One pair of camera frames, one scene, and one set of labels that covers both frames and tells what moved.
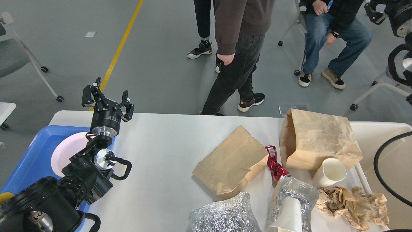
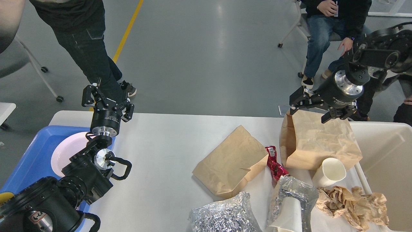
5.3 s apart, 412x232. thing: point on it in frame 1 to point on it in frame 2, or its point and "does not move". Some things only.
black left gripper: (106, 117) does not move
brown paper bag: (308, 138) does not move
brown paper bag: (224, 170) does not move
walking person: (202, 8) to (81, 24)
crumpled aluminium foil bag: (234, 215) does not move
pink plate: (66, 147) does not move
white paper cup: (331, 170) does not move
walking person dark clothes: (240, 26) to (403, 112)
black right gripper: (398, 11) to (337, 90)
